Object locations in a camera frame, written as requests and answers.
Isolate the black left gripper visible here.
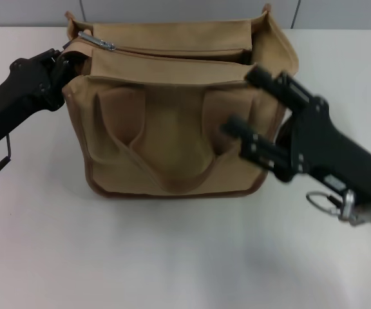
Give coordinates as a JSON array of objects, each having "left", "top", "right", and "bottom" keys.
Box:
[{"left": 0, "top": 48, "right": 74, "bottom": 150}]

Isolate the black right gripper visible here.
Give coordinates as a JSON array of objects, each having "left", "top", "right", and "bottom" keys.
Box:
[{"left": 220, "top": 65, "right": 371, "bottom": 201}]

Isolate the silver metal zipper pull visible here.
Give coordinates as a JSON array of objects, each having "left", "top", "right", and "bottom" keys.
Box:
[{"left": 78, "top": 30, "right": 116, "bottom": 52}]

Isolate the khaki canvas food bag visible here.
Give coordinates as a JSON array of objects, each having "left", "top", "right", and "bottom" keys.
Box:
[{"left": 62, "top": 3, "right": 300, "bottom": 198}]

